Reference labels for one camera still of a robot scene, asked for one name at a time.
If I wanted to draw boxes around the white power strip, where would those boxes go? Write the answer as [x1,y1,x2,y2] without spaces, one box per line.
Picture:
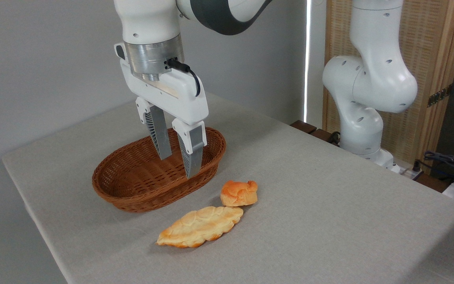
[392,164,424,180]

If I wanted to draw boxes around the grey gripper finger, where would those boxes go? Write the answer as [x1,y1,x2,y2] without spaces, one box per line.
[172,118,208,179]
[135,96,172,160]

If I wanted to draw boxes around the long leaf-shaped bread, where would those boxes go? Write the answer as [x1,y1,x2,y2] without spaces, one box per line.
[156,206,244,249]

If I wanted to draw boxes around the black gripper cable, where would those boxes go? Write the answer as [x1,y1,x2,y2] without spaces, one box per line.
[166,58,201,97]

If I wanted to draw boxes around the small orange bread bun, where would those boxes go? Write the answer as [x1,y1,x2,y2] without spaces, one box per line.
[220,180,259,207]

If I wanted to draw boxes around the brown wicker oval basket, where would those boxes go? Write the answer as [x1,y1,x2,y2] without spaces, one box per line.
[92,126,227,213]

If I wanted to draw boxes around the grey tablecloth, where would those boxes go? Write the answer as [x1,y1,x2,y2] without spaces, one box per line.
[2,93,454,284]

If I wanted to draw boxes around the black screen hinge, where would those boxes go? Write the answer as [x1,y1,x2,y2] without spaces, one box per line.
[427,84,453,108]

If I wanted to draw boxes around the bundle of dark cables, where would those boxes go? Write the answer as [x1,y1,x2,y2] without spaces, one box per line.
[423,151,454,182]

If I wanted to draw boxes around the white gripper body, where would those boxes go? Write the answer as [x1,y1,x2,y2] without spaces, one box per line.
[114,42,209,125]

